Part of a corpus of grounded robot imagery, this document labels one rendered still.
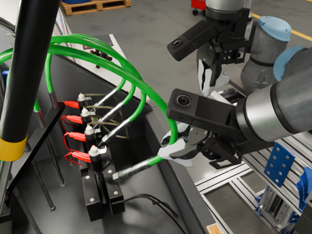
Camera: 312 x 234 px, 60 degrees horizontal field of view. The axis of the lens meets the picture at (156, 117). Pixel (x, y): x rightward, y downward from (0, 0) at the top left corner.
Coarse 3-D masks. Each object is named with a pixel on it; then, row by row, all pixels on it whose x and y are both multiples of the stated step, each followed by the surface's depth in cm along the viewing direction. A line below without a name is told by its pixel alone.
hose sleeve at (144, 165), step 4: (148, 160) 56; (136, 164) 57; (140, 164) 56; (144, 164) 56; (148, 164) 56; (128, 168) 58; (132, 168) 57; (136, 168) 57; (140, 168) 56; (144, 168) 56; (148, 168) 56; (120, 172) 59; (124, 172) 58; (128, 172) 58; (132, 172) 57; (136, 172) 57; (120, 176) 58; (124, 176) 58; (128, 176) 58
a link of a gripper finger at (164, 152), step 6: (174, 144) 49; (180, 144) 48; (162, 150) 51; (168, 150) 50; (174, 150) 48; (162, 156) 51; (168, 156) 49; (180, 162) 51; (186, 162) 51; (192, 162) 51
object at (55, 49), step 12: (12, 48) 41; (60, 48) 41; (72, 48) 41; (0, 60) 42; (84, 60) 42; (96, 60) 41; (108, 60) 42; (120, 72) 42; (144, 84) 44; (156, 96) 45; (168, 120) 48; (168, 144) 53; (156, 156) 55
